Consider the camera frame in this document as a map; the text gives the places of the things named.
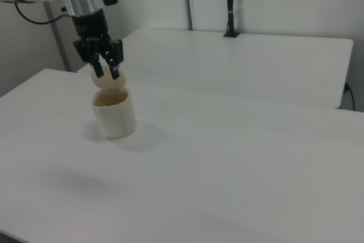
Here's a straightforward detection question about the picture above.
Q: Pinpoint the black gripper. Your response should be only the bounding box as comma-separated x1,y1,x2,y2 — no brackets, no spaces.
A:
71,9,125,81

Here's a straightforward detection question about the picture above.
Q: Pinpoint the beige trash bin lid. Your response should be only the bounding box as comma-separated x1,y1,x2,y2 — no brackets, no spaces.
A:
89,65,127,92

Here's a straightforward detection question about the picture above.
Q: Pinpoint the beige trash bin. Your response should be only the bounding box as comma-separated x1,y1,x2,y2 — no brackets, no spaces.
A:
90,88,137,139

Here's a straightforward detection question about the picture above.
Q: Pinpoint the white side table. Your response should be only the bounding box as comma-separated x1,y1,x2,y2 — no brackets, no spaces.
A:
77,27,354,110

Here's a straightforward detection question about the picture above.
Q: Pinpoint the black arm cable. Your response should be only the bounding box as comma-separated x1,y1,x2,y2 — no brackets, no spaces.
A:
13,2,68,25

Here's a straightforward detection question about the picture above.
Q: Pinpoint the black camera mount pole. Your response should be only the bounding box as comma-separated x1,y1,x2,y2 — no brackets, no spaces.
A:
222,0,240,38

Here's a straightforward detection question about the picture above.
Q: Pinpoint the black power cable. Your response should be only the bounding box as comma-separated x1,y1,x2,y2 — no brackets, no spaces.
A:
343,83,356,110

